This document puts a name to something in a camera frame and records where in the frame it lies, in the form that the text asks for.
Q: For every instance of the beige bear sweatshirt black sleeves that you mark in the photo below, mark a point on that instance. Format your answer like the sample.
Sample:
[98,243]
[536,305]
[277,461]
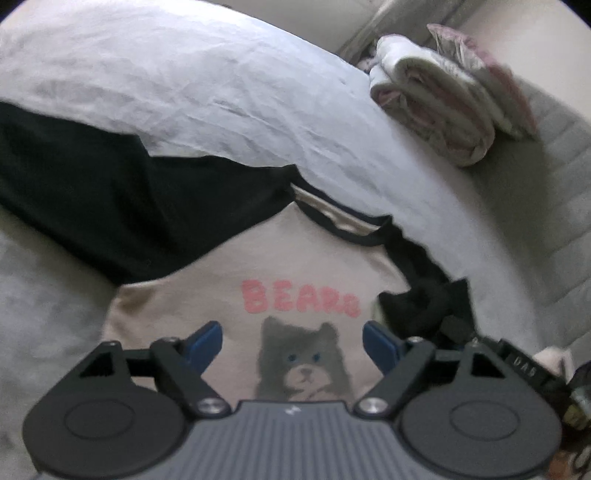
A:
[290,274]

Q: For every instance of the grey quilted headboard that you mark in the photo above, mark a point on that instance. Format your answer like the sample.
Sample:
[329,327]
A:
[538,191]

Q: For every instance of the pink white pillow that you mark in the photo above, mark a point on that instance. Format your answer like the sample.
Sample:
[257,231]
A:
[497,79]

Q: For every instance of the white bed sheet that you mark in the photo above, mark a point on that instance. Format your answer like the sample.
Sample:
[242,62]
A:
[190,78]

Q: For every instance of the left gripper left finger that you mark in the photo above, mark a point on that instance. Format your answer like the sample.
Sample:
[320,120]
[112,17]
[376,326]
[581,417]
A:
[120,412]

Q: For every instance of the folded white pink blanket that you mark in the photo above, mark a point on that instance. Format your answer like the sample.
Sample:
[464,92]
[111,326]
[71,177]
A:
[435,98]

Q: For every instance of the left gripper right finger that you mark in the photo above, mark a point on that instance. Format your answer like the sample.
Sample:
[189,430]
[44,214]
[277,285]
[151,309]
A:
[457,414]

